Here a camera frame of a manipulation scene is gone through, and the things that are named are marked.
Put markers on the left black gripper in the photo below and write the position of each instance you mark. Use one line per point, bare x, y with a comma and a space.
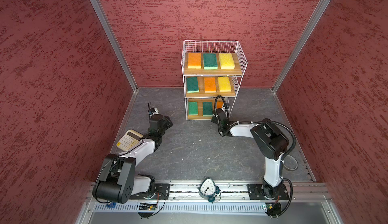
166, 119

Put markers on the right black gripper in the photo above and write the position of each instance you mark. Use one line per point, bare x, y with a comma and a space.
213, 120

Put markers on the orange sponge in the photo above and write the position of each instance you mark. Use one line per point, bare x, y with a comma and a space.
209, 85
219, 104
194, 60

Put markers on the dark green sponge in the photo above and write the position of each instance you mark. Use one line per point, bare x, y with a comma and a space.
210, 61
192, 85
208, 109

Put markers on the light green sponge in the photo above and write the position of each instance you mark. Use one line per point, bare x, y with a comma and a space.
193, 108

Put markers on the yellow sponge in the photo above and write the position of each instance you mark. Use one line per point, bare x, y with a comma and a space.
226, 61
224, 84

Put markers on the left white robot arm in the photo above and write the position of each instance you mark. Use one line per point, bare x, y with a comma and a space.
117, 180

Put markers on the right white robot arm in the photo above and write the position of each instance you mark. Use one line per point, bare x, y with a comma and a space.
271, 141

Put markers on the bottom wooden shelf board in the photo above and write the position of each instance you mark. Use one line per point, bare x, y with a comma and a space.
200, 108

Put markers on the wooden shelf board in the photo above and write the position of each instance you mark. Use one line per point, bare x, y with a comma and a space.
200, 108
201, 88
238, 71

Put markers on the middle wooden shelf board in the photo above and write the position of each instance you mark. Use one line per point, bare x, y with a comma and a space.
201, 88

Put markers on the top wooden shelf board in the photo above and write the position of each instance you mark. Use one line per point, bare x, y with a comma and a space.
238, 71

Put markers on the beige calculator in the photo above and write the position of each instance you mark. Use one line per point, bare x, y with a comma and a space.
130, 140

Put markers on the white kitchen timer dial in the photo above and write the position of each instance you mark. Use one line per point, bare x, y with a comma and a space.
209, 190

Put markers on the blue stapler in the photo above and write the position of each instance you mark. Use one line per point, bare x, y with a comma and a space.
111, 205

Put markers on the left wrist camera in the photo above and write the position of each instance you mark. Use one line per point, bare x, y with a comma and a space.
152, 111

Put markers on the white wire shelf rack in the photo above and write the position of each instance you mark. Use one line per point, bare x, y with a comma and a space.
197, 46

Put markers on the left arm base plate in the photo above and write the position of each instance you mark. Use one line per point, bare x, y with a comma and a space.
161, 189

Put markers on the aluminium mounting rail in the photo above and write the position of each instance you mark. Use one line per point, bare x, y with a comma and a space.
224, 191

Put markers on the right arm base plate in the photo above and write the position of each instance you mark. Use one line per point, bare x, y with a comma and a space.
267, 192

